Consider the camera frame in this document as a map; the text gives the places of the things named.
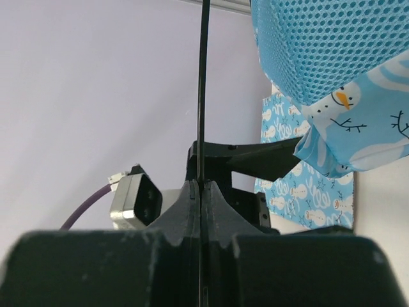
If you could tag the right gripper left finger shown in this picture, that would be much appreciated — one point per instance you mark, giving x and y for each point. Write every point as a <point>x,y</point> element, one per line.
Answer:
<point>157,266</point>

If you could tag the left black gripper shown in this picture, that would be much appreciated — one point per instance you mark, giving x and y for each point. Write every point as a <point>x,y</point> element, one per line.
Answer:
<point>243,192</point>

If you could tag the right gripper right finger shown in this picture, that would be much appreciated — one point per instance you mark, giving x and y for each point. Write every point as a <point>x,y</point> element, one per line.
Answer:
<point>242,266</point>

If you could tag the blue patterned pet tent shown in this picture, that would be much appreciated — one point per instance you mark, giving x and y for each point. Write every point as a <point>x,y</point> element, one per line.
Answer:
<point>344,66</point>

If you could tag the black tent pole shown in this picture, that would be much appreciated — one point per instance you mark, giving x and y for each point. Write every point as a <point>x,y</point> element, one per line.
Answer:
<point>200,164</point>

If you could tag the blue snowman patterned mat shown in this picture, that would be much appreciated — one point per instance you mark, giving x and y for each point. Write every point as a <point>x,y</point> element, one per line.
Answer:
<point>303,195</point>

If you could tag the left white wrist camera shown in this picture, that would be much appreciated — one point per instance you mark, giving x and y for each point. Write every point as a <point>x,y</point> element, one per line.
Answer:
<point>137,201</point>

